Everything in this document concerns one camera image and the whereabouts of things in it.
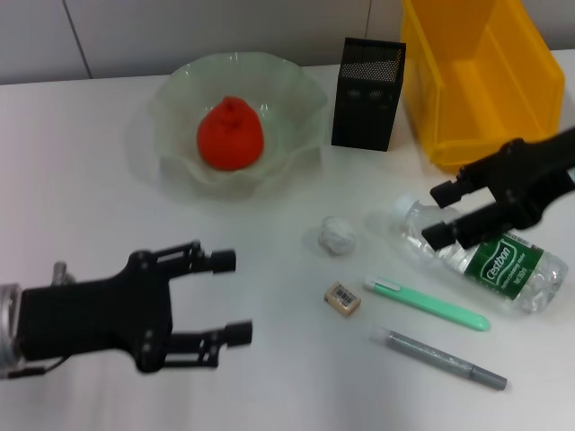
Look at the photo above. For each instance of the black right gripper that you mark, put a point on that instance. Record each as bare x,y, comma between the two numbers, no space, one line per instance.
534,175

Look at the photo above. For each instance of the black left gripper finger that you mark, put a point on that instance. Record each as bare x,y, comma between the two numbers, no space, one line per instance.
238,334

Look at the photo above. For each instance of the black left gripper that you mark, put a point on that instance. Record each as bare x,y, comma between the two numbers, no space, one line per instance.
94,314

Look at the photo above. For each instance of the clear green-label water bottle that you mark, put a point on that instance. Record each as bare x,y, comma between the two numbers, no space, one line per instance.
507,269

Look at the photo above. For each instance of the mint green pen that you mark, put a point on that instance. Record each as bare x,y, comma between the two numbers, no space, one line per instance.
427,304

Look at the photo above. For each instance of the white paper ball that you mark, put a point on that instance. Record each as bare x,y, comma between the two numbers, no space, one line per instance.
338,235

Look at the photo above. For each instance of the orange knitted toy fruit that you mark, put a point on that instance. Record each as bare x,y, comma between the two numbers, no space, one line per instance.
231,139

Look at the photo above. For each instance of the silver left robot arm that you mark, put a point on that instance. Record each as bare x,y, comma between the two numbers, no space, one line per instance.
9,323

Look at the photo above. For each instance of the small beige eraser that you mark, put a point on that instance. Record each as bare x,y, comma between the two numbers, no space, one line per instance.
341,300

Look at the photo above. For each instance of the black mesh pen holder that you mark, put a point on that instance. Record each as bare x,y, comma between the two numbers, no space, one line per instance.
364,112

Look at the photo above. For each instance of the grey marker pen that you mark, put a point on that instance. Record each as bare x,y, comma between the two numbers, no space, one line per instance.
431,357

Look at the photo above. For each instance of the yellow plastic storage bin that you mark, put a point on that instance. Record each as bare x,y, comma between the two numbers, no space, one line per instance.
476,81

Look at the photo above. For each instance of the pale green wavy glass bowl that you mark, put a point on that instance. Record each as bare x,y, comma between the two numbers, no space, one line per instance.
179,108

